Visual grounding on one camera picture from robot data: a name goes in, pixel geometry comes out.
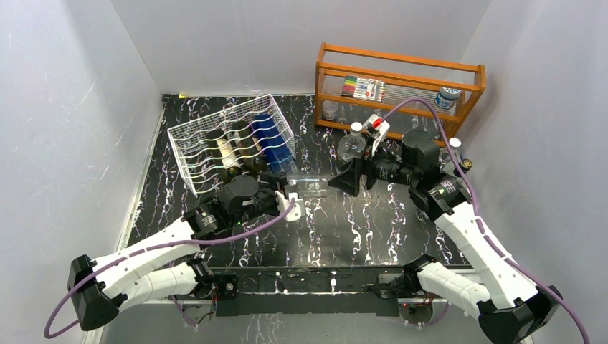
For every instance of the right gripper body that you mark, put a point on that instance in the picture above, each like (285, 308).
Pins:
(381, 168)

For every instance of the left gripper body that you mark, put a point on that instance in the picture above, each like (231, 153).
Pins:
(265, 201)

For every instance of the round clear glass bottle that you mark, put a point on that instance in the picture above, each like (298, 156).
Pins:
(349, 146)

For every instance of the brown wine bottle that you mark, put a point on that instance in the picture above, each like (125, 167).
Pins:
(252, 156)

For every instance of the dark green bottle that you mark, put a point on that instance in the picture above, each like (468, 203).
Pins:
(221, 150)

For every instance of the dark bottle black foil top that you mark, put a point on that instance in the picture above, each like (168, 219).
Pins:
(465, 165)

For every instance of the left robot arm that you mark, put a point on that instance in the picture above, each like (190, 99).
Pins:
(101, 288)

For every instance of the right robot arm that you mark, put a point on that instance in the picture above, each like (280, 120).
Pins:
(507, 305)

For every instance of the clear bottle silver cap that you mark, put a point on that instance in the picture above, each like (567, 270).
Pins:
(455, 145)

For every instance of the orange wooden shelf rack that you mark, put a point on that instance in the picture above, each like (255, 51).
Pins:
(410, 81)

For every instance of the small clear plastic cup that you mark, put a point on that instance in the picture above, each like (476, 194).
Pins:
(330, 110)

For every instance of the colour marker pen set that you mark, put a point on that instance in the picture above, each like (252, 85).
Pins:
(363, 88)

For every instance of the blue white lidded jar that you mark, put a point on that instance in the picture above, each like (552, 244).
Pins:
(447, 98)

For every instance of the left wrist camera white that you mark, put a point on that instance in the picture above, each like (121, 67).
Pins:
(290, 205)

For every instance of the white wire wine rack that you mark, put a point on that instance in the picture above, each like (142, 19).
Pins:
(189, 143)

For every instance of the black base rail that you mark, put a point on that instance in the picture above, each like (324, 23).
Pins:
(324, 290)

